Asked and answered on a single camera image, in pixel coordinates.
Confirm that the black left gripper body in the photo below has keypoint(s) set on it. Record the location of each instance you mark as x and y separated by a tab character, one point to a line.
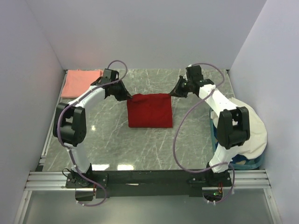
119	91

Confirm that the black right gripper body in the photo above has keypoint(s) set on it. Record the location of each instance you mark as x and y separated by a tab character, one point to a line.
183	87

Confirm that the red t shirt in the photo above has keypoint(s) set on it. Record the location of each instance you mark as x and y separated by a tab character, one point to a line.
150	111

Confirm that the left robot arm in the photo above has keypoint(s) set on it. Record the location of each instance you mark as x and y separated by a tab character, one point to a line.
70	122

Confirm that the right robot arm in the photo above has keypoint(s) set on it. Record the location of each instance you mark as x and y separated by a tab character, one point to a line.
233	128

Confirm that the folded pink t shirt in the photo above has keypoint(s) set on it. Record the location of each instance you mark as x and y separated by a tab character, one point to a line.
78	81

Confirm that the blue t shirt in basket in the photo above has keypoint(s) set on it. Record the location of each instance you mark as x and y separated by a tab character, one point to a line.
238	159

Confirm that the white crumpled t shirt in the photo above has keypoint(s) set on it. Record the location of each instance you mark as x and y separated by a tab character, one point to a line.
257	142

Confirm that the blue plastic basket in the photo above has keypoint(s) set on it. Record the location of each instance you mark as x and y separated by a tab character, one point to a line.
251	165

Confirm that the black base beam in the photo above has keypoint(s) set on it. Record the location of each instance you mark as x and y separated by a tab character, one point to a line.
146	183

